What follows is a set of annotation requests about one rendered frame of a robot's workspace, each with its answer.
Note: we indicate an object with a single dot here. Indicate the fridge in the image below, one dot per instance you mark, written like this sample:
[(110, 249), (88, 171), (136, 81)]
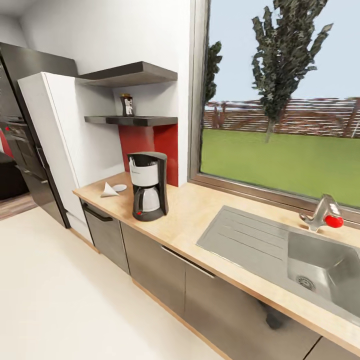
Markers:
[(78, 153)]

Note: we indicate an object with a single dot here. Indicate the paper coffee filter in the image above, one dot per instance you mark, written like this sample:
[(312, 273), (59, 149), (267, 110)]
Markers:
[(109, 191)]

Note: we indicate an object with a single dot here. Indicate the bottle of coffee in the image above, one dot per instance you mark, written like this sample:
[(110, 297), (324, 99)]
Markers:
[(127, 100)]

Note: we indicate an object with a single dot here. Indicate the dishwasher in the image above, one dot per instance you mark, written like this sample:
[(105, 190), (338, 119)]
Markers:
[(106, 235)]

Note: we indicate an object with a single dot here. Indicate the cabinet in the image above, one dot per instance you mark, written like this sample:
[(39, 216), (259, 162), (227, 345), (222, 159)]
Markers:
[(239, 324), (16, 63)]

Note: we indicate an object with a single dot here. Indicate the drop in sink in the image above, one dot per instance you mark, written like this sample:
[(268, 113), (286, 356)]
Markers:
[(282, 254)]

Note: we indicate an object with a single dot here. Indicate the oven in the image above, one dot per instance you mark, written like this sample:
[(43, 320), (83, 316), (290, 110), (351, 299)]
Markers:
[(26, 146)]

